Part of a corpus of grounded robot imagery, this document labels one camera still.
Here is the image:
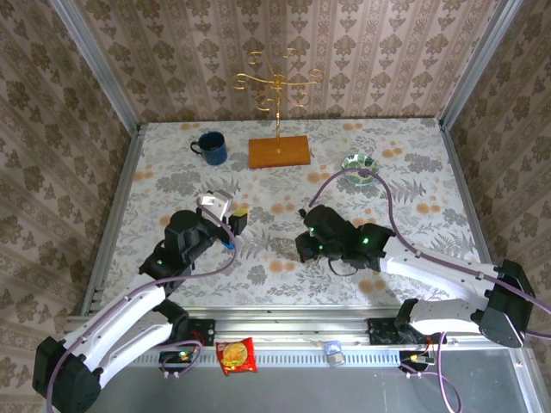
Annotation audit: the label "leaf pattern bowl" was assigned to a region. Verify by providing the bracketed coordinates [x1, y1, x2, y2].
[341, 153, 381, 187]

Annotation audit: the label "blue enamel mug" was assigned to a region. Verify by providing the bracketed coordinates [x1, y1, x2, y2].
[189, 131, 229, 167]

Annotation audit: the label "gold stand with wooden base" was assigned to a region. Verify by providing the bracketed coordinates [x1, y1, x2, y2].
[232, 47, 325, 170]

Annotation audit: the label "small controller board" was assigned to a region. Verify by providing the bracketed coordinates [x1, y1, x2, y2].
[398, 348, 436, 367]
[158, 348, 201, 367]

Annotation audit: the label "small blue white jar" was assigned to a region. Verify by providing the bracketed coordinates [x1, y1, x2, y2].
[323, 340, 345, 367]

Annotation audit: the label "red snack packet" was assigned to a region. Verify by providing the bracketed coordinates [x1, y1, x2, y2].
[214, 336, 258, 378]

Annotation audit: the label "aluminium table edge rail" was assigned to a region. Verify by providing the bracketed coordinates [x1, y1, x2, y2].
[81, 123, 150, 311]
[437, 120, 494, 263]

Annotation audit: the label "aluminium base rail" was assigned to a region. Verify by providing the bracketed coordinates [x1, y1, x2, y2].
[66, 305, 496, 349]

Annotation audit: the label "perforated metal cable duct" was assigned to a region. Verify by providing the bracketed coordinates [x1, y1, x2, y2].
[128, 348, 404, 370]

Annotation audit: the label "thin purple base cable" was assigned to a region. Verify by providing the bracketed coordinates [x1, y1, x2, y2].
[402, 331, 462, 413]

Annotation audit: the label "aluminium frame post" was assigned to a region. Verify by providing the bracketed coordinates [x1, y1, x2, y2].
[438, 0, 524, 130]
[46, 0, 143, 134]

